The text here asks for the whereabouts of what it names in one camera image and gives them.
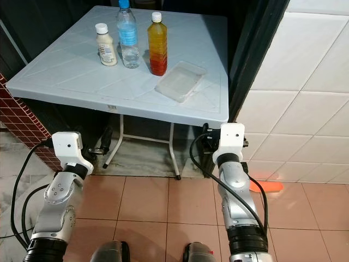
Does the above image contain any cream sauce bottle white cap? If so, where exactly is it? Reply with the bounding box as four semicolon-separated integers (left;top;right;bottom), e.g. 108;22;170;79
95;23;119;67

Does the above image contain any white plastic table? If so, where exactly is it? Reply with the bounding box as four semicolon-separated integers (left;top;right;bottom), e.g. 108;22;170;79
5;5;230;181

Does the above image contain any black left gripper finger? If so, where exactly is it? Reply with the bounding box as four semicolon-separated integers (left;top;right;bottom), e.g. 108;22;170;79
100;127;113;158

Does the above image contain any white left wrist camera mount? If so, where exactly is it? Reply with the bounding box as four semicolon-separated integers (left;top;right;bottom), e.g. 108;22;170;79
52;132;94;175

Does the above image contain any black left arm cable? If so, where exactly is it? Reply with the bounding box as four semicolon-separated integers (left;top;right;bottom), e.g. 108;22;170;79
10;143;55;253

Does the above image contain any grey left robot leg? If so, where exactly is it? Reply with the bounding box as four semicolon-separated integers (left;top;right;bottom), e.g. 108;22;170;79
89;240;127;262

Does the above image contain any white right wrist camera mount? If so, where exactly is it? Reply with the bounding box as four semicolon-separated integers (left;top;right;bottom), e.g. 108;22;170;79
213;123;245;164

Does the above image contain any orange liquid bottle white cap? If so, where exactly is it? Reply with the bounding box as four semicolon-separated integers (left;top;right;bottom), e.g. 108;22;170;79
147;12;169;76

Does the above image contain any clear water bottle blue label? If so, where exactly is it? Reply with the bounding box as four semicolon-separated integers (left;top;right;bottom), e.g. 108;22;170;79
117;0;141;69

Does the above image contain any dark door frame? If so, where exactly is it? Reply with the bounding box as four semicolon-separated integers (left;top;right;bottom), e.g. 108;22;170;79
228;0;291;122

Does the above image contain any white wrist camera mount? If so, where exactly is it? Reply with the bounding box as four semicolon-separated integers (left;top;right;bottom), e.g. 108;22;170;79
52;132;94;175
213;123;245;164

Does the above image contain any grey right robot leg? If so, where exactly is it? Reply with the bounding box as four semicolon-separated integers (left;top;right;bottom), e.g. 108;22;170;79
184;243;219;262

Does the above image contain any grey robot leg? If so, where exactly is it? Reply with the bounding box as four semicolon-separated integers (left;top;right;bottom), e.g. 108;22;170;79
89;240;127;262
184;243;219;262

